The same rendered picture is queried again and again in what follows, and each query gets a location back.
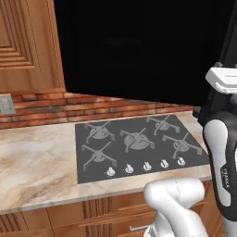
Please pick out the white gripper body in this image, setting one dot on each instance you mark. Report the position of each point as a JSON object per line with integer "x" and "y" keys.
{"x": 223, "y": 78}

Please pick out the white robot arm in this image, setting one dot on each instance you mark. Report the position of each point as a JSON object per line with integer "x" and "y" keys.
{"x": 172, "y": 197}

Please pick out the black microwave oven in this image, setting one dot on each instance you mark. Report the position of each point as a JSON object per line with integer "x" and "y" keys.
{"x": 139, "y": 46}

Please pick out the silver hob knob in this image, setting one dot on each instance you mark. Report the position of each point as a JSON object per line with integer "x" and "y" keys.
{"x": 181, "y": 160}
{"x": 147, "y": 166}
{"x": 164, "y": 163}
{"x": 110, "y": 171}
{"x": 129, "y": 168}

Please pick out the grey gas hob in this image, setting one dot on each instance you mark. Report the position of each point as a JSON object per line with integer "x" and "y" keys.
{"x": 135, "y": 145}

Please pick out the plain wooden cabinet front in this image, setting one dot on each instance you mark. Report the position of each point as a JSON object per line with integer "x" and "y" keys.
{"x": 64, "y": 216}

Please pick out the ridged wooden cabinet front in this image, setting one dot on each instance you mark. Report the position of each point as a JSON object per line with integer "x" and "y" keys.
{"x": 21, "y": 223}

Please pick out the wooden wall cupboard door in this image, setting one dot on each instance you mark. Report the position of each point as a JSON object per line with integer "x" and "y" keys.
{"x": 24, "y": 43}

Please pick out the grey wall socket plate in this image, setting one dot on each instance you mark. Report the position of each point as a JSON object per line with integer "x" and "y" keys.
{"x": 6, "y": 104}

